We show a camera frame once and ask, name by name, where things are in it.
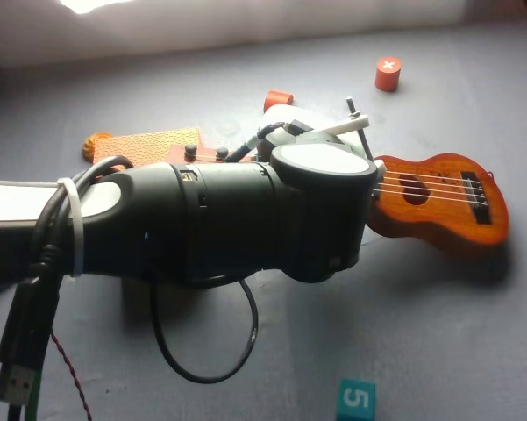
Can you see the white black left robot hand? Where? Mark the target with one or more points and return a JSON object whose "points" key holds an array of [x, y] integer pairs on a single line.
{"points": [[307, 127]]}

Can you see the small plain red cylinder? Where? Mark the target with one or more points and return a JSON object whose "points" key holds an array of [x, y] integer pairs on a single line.
{"points": [[277, 98]]}

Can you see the teal block with number five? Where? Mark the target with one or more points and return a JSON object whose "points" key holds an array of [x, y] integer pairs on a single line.
{"points": [[355, 400]]}

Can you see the orange ridged toy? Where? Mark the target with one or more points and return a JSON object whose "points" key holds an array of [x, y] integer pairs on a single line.
{"points": [[94, 144]]}

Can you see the orange brown wooden ukulele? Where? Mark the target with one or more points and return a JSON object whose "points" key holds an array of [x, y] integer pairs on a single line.
{"points": [[447, 215]]}

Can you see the white zip tie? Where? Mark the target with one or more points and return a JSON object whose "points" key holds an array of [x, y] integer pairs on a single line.
{"points": [[76, 228]]}

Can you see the orange textured box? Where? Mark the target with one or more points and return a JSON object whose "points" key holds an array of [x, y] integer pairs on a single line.
{"points": [[158, 140]]}

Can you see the red cylinder with white cross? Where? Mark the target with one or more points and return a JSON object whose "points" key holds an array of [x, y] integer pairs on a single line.
{"points": [[388, 79]]}

